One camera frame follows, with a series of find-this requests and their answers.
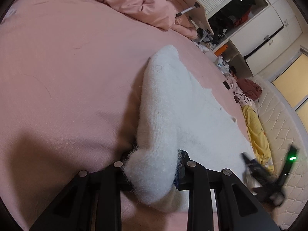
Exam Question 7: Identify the white louvred wardrobe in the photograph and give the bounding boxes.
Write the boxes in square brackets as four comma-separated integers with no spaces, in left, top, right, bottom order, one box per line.
[166,0,304,77]

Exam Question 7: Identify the yellow cartoon print blanket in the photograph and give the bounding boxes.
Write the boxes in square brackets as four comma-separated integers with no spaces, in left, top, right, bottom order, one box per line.
[242,105,275,174]

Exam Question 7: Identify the window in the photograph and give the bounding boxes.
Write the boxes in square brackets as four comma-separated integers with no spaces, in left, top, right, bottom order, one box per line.
[272,50,308,126]

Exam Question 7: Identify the white padded headboard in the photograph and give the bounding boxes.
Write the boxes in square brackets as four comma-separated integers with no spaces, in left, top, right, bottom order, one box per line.
[250,74,308,222]

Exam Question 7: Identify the dark red cloth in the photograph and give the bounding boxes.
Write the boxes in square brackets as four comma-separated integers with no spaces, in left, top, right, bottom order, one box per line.
[237,78,263,99]

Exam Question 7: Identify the dark cable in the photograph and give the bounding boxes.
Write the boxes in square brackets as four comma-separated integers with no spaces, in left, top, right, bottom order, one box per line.
[237,90,259,116]

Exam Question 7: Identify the white fluffy cardigan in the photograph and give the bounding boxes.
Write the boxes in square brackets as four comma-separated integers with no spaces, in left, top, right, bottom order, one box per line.
[123,44,255,213]

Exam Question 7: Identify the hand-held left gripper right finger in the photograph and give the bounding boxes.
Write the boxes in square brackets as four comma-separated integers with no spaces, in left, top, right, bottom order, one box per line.
[174,149,281,231]

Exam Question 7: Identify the white folding lap table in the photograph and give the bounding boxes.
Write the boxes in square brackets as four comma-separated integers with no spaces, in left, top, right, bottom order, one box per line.
[166,0,214,36]

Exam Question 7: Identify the pink duvet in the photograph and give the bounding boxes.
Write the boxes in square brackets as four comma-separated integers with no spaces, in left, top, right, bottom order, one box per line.
[71,0,200,40]

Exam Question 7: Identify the orange bottle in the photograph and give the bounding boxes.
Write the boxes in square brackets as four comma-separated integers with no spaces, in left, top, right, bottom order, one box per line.
[215,45,228,56]

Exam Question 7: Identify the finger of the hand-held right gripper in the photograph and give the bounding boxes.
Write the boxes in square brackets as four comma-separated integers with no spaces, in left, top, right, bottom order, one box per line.
[242,152,273,186]

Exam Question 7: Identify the pink bed sheet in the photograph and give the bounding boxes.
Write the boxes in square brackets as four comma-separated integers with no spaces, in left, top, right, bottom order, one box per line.
[0,0,255,231]

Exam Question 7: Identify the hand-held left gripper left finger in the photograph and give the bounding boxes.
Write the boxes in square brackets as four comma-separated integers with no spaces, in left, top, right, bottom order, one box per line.
[29,150,136,231]

